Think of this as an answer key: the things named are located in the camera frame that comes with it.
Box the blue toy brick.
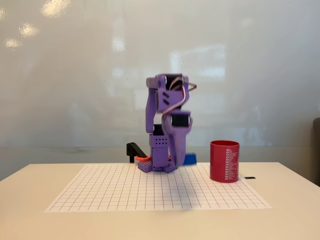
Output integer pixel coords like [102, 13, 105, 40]
[183, 152, 198, 167]

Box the red cup white print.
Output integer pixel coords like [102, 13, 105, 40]
[209, 140, 241, 184]

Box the black clamp orange pad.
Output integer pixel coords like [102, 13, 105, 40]
[125, 141, 151, 164]

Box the white grid paper sheet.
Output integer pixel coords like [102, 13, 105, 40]
[44, 163, 274, 214]

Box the red white black servo cable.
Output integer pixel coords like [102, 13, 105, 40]
[162, 77, 198, 118]

